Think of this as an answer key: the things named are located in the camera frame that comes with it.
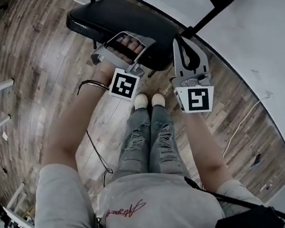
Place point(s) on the person's beige right shoe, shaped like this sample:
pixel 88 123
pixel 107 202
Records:
pixel 158 99

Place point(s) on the person's beige left shoe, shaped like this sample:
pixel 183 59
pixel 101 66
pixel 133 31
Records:
pixel 140 101

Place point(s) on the person's right forearm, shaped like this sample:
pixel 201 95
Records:
pixel 204 149

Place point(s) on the person's beige shoe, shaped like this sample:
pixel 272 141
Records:
pixel 158 99
pixel 140 101

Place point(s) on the person's left forearm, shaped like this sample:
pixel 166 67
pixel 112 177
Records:
pixel 78 122

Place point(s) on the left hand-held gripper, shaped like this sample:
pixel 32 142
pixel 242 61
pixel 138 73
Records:
pixel 123 85

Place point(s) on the person's grey t-shirt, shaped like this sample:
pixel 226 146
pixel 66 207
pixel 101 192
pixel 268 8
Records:
pixel 155 217

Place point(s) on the black folding chair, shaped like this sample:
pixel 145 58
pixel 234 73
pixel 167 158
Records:
pixel 125 18

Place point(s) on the small white floor item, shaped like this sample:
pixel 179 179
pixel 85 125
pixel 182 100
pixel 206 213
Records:
pixel 266 187

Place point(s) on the person's ripped blue jeans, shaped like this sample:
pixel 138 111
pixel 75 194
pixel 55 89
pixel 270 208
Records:
pixel 148 148

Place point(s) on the person's left hand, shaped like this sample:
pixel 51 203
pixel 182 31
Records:
pixel 131 45

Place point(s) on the white paper scrap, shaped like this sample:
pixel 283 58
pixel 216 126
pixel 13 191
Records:
pixel 4 135

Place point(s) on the black shoulder bag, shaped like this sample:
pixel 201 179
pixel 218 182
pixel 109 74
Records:
pixel 246 222

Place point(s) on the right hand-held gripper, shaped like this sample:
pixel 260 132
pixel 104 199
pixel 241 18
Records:
pixel 197 98

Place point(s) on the black phone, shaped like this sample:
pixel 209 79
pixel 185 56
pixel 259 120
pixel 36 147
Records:
pixel 256 160

